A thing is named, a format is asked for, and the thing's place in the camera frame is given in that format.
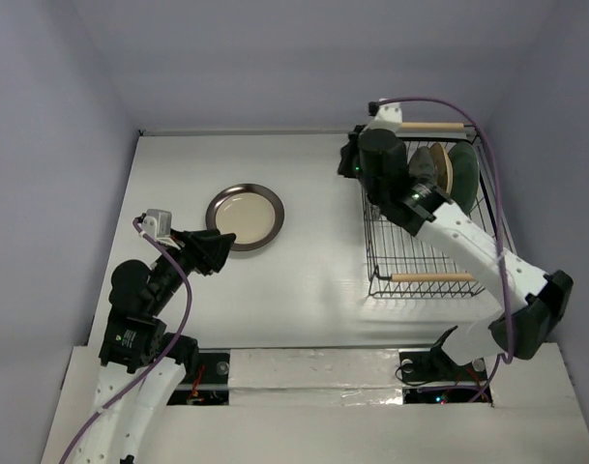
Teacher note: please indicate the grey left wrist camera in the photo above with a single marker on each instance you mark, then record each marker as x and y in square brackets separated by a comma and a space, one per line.
[156, 224]

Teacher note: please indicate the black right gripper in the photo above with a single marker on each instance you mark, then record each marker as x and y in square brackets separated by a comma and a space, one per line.
[348, 158]

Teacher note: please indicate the dark green reindeer plate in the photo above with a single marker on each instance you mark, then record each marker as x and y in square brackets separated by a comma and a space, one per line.
[421, 165]

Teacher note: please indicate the brown rimmed cream plate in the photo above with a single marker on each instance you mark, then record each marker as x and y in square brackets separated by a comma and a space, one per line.
[253, 213]

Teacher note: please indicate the cream plate gold rim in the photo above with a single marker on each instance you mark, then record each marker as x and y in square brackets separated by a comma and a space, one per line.
[443, 167]

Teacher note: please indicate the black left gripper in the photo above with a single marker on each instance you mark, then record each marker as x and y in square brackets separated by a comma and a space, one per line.
[205, 248]

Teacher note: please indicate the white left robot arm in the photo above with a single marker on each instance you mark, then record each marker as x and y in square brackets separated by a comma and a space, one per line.
[142, 363]

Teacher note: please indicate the teal green plate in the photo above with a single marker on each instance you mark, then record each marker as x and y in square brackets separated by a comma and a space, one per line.
[466, 175]

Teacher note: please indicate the white foreground board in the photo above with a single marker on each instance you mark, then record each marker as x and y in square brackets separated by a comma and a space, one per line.
[531, 416]

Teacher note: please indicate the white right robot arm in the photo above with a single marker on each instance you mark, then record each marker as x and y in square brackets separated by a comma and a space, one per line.
[532, 300]

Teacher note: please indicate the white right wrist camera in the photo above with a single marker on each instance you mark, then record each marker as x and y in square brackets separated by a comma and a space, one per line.
[386, 116]

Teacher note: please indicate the silver foil strip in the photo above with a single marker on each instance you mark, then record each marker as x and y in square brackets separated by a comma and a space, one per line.
[340, 377]

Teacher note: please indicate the black wire dish rack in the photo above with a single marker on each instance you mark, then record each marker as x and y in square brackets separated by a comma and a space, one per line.
[402, 267]

